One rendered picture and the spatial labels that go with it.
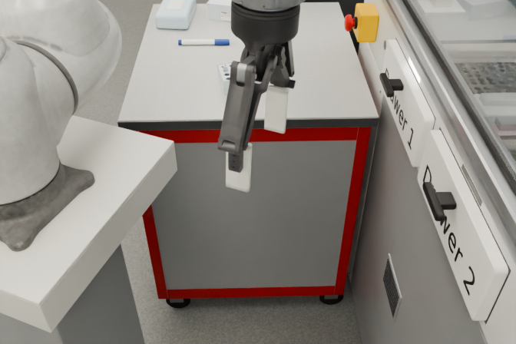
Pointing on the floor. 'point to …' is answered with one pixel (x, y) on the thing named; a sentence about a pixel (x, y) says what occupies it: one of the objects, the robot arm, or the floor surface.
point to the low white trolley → (160, 106)
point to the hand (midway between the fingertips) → (258, 150)
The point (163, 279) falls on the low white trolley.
